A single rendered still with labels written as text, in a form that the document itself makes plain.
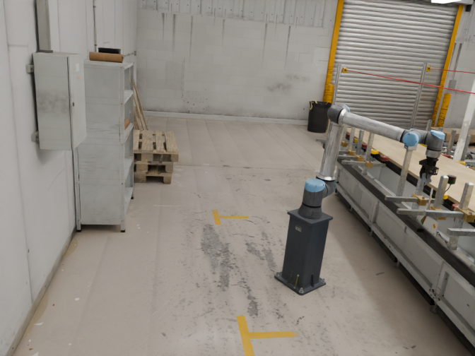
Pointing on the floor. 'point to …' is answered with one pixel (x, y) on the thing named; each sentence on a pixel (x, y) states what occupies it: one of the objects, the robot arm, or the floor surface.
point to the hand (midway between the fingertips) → (423, 183)
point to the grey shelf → (105, 145)
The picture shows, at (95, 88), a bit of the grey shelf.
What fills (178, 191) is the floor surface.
